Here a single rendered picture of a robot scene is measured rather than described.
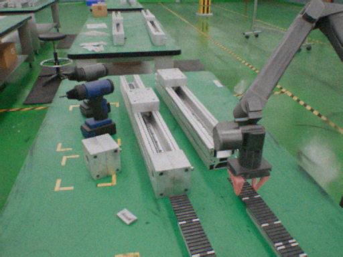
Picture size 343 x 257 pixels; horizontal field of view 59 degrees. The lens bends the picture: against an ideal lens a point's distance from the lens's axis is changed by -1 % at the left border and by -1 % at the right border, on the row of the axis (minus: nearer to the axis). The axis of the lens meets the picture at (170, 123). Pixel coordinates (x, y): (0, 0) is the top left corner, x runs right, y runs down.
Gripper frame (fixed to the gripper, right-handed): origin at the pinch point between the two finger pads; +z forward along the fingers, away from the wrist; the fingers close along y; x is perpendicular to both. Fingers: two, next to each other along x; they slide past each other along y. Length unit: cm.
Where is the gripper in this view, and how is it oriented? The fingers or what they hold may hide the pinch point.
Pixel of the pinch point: (245, 190)
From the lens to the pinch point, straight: 90.0
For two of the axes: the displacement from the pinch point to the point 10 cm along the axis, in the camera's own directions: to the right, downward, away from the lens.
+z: 0.0, 8.9, 4.5
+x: 2.5, 4.3, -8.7
